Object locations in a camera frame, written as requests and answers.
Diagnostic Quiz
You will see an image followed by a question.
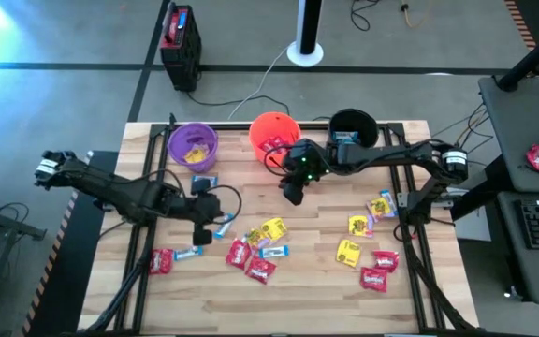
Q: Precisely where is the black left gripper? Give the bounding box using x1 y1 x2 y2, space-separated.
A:
182 176 225 247

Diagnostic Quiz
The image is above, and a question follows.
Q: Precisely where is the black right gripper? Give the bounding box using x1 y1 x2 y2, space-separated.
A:
281 139 331 207

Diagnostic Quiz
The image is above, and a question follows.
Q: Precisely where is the white blue Hershey's bar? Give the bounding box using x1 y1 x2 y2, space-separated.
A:
258 244 291 260
333 130 361 144
213 212 236 240
174 245 204 261
190 174 219 187

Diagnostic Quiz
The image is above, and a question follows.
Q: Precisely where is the orange pumpkin face bucket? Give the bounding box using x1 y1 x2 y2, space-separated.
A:
248 110 303 169

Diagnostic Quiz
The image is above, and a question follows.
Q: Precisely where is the purple plastic bucket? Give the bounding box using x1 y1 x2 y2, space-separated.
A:
167 122 220 174

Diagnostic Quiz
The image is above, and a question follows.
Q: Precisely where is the black plastic bucket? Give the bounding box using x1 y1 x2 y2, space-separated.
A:
328 108 380 151

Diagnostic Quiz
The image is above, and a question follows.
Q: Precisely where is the blue white marker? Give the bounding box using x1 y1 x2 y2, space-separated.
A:
380 188 399 218

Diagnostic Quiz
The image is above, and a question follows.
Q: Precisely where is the white base floor stand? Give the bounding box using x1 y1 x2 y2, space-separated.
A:
285 0 326 68

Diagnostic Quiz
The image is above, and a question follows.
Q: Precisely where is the black hazard striped platform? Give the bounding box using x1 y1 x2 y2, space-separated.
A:
21 149 121 337

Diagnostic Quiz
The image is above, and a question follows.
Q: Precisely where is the black and red toolbox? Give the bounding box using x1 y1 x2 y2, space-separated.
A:
159 2 203 93

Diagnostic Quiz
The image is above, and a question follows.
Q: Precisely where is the grey clamp box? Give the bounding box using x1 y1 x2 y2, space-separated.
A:
430 186 468 210

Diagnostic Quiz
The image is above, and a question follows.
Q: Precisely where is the red box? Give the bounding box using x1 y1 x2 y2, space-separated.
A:
160 7 191 50

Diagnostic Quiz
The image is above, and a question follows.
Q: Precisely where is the black floor stand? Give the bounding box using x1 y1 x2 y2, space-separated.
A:
0 186 49 300

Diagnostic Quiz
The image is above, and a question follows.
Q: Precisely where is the grey side desk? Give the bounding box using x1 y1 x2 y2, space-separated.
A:
477 74 539 194

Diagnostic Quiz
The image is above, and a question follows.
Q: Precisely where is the black slanted pole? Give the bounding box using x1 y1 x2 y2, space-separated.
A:
496 21 539 94

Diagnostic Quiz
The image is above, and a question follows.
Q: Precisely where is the grey low desk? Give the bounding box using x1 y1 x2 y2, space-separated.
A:
496 189 539 305

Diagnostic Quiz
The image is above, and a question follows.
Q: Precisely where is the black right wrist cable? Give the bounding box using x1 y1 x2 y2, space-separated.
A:
262 139 299 170

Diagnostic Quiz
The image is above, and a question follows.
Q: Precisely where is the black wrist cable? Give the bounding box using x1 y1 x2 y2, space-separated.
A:
150 168 244 225
262 139 299 170

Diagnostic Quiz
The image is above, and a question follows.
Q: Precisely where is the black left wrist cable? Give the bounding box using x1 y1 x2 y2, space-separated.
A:
150 168 244 225

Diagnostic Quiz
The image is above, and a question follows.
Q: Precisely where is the white floor cable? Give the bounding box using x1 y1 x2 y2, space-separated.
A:
226 45 290 122

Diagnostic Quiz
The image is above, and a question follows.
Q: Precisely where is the black coiled floor cable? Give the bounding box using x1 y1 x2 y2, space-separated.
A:
348 0 383 33

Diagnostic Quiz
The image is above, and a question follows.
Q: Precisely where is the black cable bundle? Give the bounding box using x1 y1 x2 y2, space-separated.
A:
430 102 495 165

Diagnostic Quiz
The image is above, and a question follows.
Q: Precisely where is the yellow floor cable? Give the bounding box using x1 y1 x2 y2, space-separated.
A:
399 0 434 29

